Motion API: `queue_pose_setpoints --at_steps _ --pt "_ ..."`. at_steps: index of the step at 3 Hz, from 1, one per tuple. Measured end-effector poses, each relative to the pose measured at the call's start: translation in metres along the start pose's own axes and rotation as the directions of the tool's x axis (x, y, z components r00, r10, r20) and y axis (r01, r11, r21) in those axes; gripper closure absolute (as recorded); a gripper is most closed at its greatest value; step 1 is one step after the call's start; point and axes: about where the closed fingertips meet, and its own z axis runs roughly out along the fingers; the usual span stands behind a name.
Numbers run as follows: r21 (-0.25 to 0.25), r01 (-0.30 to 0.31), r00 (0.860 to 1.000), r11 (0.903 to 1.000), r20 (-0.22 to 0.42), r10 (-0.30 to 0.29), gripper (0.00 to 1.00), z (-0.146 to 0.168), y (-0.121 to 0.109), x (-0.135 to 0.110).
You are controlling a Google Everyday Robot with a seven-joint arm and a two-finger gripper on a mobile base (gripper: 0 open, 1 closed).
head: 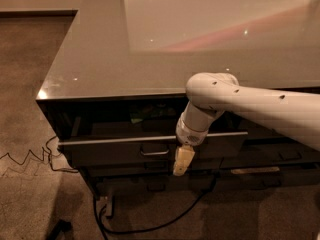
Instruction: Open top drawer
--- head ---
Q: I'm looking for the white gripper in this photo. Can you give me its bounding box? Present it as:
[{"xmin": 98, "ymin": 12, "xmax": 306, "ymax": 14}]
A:
[{"xmin": 173, "ymin": 118, "xmax": 208, "ymax": 176}]

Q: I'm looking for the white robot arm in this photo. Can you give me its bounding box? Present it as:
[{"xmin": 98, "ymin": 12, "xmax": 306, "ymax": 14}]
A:
[{"xmin": 173, "ymin": 73, "xmax": 320, "ymax": 176}]

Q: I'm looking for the green snack bag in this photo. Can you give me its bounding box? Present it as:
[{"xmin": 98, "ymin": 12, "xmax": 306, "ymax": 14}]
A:
[{"xmin": 129, "ymin": 104, "xmax": 176, "ymax": 124}]

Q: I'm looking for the cabinet leg foot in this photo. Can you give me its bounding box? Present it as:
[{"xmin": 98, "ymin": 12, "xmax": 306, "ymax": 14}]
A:
[{"xmin": 105, "ymin": 195, "xmax": 115, "ymax": 219}]

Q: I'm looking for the grey counter cabinet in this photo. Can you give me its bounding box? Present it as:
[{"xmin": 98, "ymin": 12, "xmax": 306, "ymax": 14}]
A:
[{"xmin": 37, "ymin": 0, "xmax": 320, "ymax": 197}]

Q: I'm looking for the thick black floor cable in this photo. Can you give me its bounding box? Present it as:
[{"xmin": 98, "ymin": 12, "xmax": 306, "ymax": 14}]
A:
[{"xmin": 92, "ymin": 177, "xmax": 218, "ymax": 240}]

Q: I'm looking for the thin black tangled cable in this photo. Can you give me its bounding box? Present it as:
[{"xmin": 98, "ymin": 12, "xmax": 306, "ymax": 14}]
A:
[{"xmin": 0, "ymin": 135, "xmax": 80, "ymax": 174}]

